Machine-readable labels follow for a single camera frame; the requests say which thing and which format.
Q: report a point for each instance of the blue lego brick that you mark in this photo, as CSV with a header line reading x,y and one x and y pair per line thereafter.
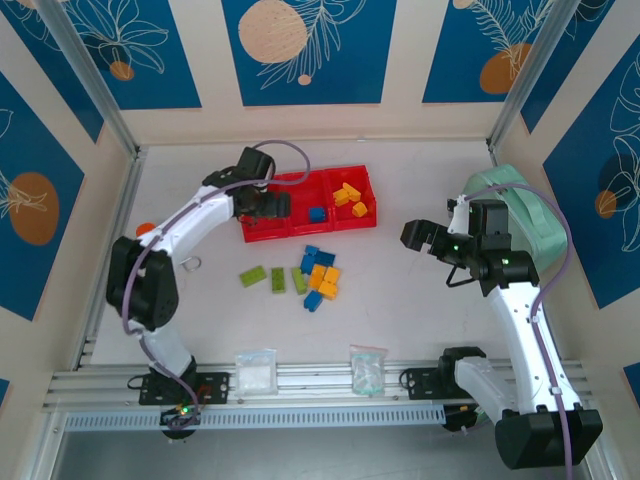
x,y
308,264
312,250
326,258
313,301
317,215

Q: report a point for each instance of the green lego brick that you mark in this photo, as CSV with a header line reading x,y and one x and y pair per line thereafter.
x,y
252,276
299,281
278,280

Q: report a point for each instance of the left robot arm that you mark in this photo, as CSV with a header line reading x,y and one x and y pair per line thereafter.
x,y
145,295

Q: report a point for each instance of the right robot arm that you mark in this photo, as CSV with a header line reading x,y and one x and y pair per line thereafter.
x,y
520,325

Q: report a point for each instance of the mint green zip bag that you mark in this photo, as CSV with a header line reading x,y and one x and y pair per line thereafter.
x,y
535,235

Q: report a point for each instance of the metal tongs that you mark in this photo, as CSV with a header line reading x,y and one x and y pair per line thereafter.
x,y
192,270

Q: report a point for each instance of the orange lid clear jar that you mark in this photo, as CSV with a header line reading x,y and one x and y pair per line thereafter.
x,y
145,228

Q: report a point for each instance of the plastic bag green contents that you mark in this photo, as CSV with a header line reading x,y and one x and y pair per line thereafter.
x,y
368,372

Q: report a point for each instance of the plastic bag white contents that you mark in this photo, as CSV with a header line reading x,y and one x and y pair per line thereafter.
x,y
256,375

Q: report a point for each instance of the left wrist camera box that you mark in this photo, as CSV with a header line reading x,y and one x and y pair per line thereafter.
x,y
260,187

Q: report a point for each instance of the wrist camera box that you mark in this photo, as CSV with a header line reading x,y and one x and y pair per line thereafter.
x,y
260,187
457,220

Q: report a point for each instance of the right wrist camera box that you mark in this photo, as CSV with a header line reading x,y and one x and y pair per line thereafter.
x,y
457,220

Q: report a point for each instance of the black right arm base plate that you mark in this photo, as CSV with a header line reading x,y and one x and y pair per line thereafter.
x,y
420,384

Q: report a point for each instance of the aluminium rail frame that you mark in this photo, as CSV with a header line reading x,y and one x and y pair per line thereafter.
x,y
310,375

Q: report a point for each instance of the aluminium frame post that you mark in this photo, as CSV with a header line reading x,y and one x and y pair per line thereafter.
x,y
90,75
532,75

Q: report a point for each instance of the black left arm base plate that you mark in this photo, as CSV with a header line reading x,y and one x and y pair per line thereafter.
x,y
215,387

